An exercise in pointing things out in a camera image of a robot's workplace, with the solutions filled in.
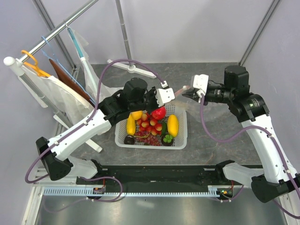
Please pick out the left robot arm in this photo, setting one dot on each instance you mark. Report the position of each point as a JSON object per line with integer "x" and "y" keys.
{"x": 55, "y": 152}

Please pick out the light blue cable duct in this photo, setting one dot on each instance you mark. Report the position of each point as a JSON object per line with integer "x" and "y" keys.
{"x": 93, "y": 192}

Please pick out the mangosteen with green calyx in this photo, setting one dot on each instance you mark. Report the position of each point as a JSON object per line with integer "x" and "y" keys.
{"x": 167, "y": 140}

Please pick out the yellow mango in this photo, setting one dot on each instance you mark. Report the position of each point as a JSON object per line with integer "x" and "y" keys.
{"x": 131, "y": 125}
{"x": 173, "y": 125}

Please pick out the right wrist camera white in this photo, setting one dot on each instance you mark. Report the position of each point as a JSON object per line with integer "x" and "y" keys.
{"x": 199, "y": 83}

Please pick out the rack pole with white foot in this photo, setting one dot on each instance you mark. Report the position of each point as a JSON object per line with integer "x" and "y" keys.
{"x": 130, "y": 67}

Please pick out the brown wooden hanger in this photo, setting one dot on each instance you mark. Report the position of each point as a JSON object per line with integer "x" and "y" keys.
{"x": 66, "y": 79}

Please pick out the orange hanger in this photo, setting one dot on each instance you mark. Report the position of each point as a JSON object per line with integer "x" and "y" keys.
{"x": 35, "y": 66}

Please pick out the purple grape bunch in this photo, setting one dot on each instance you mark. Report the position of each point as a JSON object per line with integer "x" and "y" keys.
{"x": 146, "y": 138}

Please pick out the white garment bag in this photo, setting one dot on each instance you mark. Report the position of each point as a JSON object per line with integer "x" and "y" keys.
{"x": 58, "y": 96}

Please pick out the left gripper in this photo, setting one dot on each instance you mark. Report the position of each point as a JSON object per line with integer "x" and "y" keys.
{"x": 153, "y": 93}

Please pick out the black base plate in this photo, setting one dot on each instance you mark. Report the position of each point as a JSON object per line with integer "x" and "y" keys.
{"x": 164, "y": 178}

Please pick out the green leaf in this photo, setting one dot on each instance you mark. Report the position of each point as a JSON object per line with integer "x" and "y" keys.
{"x": 164, "y": 128}

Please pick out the silver clothes rack rail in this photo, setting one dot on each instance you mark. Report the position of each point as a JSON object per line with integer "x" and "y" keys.
{"x": 55, "y": 31}

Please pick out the red lychee bunch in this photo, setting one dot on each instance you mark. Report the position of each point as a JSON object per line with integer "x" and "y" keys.
{"x": 147, "y": 124}

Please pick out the clear plastic garment cover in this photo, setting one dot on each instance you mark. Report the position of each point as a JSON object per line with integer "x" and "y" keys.
{"x": 105, "y": 91}

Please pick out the teal and white hanger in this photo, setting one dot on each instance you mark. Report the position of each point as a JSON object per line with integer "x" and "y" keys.
{"x": 91, "y": 79}

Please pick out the clear zip top bag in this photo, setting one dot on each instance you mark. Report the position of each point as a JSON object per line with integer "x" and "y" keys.
{"x": 211, "y": 112}

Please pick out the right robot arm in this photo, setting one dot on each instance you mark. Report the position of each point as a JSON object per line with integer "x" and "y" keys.
{"x": 279, "y": 177}

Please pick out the orange fruit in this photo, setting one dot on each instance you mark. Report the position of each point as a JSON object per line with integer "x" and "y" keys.
{"x": 137, "y": 115}

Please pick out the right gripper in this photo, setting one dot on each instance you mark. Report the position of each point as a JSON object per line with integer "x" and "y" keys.
{"x": 193, "y": 94}

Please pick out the blue wire hanger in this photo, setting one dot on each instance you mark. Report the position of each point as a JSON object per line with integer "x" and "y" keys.
{"x": 54, "y": 57}

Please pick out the dark mangosteen left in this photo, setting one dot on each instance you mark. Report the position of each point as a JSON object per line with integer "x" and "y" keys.
{"x": 129, "y": 140}

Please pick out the white plastic basket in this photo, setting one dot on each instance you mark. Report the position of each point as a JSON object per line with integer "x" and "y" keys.
{"x": 180, "y": 140}

